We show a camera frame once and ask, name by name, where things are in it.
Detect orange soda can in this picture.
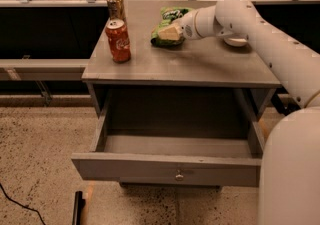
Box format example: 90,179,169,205
105,19,131,63

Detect grey metal railing frame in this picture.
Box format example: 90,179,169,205
0,0,320,83

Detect gold beverage can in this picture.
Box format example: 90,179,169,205
107,0,126,21

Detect black floor bar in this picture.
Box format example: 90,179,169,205
72,191,83,225

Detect grey cabinet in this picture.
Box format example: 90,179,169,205
81,0,284,190

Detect green rice chip bag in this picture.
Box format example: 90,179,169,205
151,7,191,47

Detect metal drawer knob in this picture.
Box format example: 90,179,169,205
175,169,184,181

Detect grey open top drawer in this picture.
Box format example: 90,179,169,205
72,92,263,187

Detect black floor cable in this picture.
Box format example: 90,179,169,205
0,181,48,225

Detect white paper bowl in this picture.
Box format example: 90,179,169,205
224,38,247,47

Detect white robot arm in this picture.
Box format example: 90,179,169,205
159,0,320,225

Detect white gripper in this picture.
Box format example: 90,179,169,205
158,10,201,41

